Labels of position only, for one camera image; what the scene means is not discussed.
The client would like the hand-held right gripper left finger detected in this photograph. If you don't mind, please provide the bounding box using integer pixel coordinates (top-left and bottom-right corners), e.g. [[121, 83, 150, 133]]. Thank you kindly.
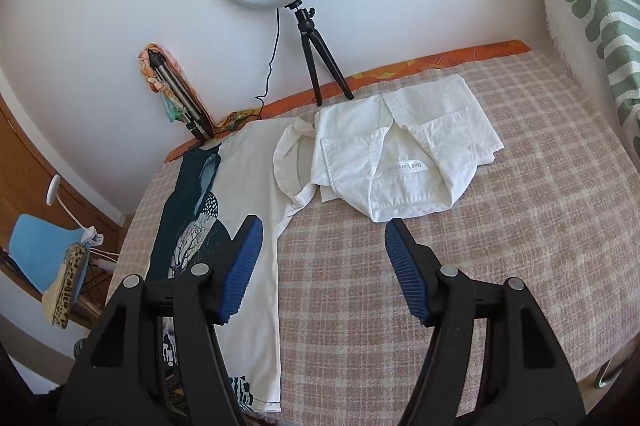
[[56, 215, 264, 426]]

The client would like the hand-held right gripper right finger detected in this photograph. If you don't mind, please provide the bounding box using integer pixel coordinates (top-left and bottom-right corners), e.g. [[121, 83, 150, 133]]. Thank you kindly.
[[384, 217, 587, 426]]

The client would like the cream T-shirt with dark print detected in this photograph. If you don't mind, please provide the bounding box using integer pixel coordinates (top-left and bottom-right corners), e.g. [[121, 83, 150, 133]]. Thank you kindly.
[[145, 117, 321, 414]]

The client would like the pink plaid blanket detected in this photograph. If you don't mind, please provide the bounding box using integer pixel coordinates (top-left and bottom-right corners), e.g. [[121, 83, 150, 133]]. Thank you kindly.
[[102, 48, 640, 426]]

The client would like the white collared shirt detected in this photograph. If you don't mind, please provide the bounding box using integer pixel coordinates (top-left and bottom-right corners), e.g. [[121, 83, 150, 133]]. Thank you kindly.
[[310, 73, 505, 223]]

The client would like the leopard print cloth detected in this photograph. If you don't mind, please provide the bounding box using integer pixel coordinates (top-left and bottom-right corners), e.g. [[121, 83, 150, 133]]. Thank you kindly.
[[42, 243, 93, 329]]

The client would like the orange bedsheet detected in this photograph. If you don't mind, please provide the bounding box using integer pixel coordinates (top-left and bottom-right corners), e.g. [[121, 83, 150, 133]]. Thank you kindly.
[[162, 38, 532, 164]]

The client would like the grey folded tripod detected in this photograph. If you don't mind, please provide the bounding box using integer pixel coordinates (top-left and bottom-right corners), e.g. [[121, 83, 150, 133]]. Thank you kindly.
[[145, 48, 216, 142]]

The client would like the blue chair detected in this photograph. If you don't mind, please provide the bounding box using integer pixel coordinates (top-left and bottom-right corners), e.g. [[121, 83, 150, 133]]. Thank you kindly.
[[0, 213, 108, 332]]

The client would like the white desk lamp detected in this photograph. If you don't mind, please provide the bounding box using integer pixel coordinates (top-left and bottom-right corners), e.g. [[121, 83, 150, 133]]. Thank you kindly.
[[46, 175, 106, 249]]

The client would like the colourful scarf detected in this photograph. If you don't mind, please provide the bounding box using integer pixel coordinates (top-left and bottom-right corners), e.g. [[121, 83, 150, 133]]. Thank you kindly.
[[139, 42, 261, 138]]

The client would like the metal bar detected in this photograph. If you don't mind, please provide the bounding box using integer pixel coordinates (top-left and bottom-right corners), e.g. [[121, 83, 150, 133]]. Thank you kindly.
[[592, 356, 623, 389]]

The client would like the black mini tripod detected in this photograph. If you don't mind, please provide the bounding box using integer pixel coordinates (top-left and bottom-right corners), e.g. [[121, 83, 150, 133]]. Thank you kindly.
[[285, 0, 356, 108]]

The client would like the black cable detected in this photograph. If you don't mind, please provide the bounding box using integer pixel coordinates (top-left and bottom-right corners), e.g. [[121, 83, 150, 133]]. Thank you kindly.
[[252, 0, 301, 123]]

